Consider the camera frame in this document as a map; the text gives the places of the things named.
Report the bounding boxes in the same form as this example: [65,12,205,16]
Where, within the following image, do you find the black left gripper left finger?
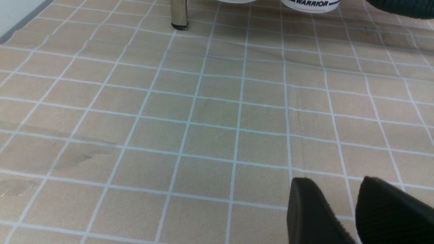
[287,177,356,244]

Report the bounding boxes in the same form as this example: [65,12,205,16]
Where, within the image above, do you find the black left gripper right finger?
[355,176,434,244]

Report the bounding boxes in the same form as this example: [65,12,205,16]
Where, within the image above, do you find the silver metal shoe rack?
[170,0,189,31]

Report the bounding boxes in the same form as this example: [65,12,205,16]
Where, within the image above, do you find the black slip-on shoe left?
[367,0,434,20]

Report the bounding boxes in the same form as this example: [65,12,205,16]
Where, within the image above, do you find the navy sneaker white sole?
[281,0,341,14]

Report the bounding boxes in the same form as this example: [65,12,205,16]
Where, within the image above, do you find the navy sneaker far left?
[218,0,256,4]

